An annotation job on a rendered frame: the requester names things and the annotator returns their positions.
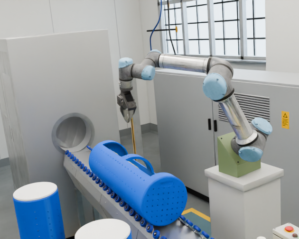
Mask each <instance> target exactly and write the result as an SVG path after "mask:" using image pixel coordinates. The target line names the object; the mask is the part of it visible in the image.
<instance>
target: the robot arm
mask: <svg viewBox="0 0 299 239"><path fill-rule="evenodd" d="M155 67H159V68H167V69H175V70H183V71H191V72H199V73H206V75H207V76H206V77H205V79H204V82H203V86H202V88H203V92H204V94H205V96H206V97H208V98H210V99H211V100H213V101H214V102H217V103H218V104H219V106H220V107H221V109H222V111H223V113H224V115H225V116H226V118H227V120H228V122H229V124H230V125H231V127H232V129H233V131H234V133H235V134H236V135H235V136H234V137H233V138H232V140H231V147H232V149H233V151H234V152H235V153H236V154H237V155H238V156H240V158H241V159H243V160H245V161H248V162H256V161H258V160H260V159H261V157H262V155H263V151H264V147H265V144H266V140H267V137H268V136H269V135H270V134H271V133H272V126H271V124H270V123H269V122H268V121H267V120H265V119H263V118H260V117H259V118H258V117H257V118H255V119H254V120H252V121H251V123H250V124H249V122H248V121H247V119H246V117H245V115H244V113H243V111H242V109H241V107H240V105H239V104H238V102H237V100H236V98H235V96H234V92H235V90H234V87H233V85H232V83H231V80H232V77H233V75H234V70H233V67H232V66H231V64H230V63H229V62H228V61H226V60H224V59H221V58H217V57H208V58H200V57H190V56H181V55H168V54H162V53H161V52H160V51H159V50H157V49H153V50H151V51H150V52H149V53H148V54H147V56H146V57H145V59H144V60H143V61H142V62H141V64H134V63H133V60H132V59H131V58H128V57H125V58H121V59H120V60H119V67H118V68H119V82H118V83H119V87H120V90H121V92H120V94H119V95H117V101H118V102H117V104H118V105H119V106H120V112H121V114H122V116H123V118H124V120H125V121H126V122H127V123H129V122H130V120H131V119H132V117H133V115H134V113H135V110H136V108H137V106H136V102H135V100H134V98H133V96H132V94H131V92H130V91H131V90H132V89H133V78H137V79H143V80H153V78H154V76H155ZM126 109H128V110H126ZM127 114H128V116H127Z"/></svg>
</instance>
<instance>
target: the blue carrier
mask: <svg viewBox="0 0 299 239"><path fill-rule="evenodd" d="M113 151H114V152H115V153H114V152H113ZM116 153H117V154H118V155H117V154H116ZM134 159H140V160H143V162H144V163H145V164H146V167H145V166H143V165H142V164H140V163H139V162H137V161H135V160H134ZM128 161H129V162H128ZM130 162H131V163H132V164H131V163H130ZM133 164H134V165H135V166H134V165H133ZM136 166H137V167H138V168H137V167H136ZM89 167H90V169H91V171H92V172H93V173H94V174H95V175H96V176H97V177H98V178H99V179H100V180H101V181H102V182H104V183H105V184H106V185H107V186H108V187H109V188H110V189H111V190H113V191H114V192H115V193H116V194H117V195H118V196H119V197H120V198H121V199H123V200H124V201H125V202H126V203H127V204H128V205H129V206H130V207H132V208H133V209H134V210H135V211H136V212H137V213H138V214H139V215H140V216H141V217H142V218H143V219H145V220H146V221H147V222H148V223H149V224H151V225H154V226H166V225H169V224H171V223H172V222H174V221H175V220H176V219H177V218H178V217H179V216H180V215H181V214H182V212H183V211H184V209H185V206H186V203H187V190H186V187H185V185H184V183H183V182H182V181H181V180H180V179H179V178H177V177H175V176H174V175H172V174H169V173H157V174H156V173H155V172H154V170H153V167H152V165H151V163H150V162H149V161H148V160H147V159H145V158H143V157H141V156H139V155H137V154H128V152H127V150H126V148H125V147H124V146H123V145H121V144H120V143H118V142H116V141H113V140H106V141H102V142H100V143H99V144H97V145H96V146H95V147H94V148H93V149H92V151H91V153H90V156H89Z"/></svg>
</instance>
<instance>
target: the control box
mask: <svg viewBox="0 0 299 239"><path fill-rule="evenodd" d="M286 226H291V227H293V228H294V230H292V231H287V230H285V227H286ZM272 232H273V239H299V228H298V227H296V226H295V225H293V224H291V223H287V224H284V225H281V226H279V227H276V228H274V229H272ZM293 233H297V235H298V236H297V237H293V236H292V234H293Z"/></svg>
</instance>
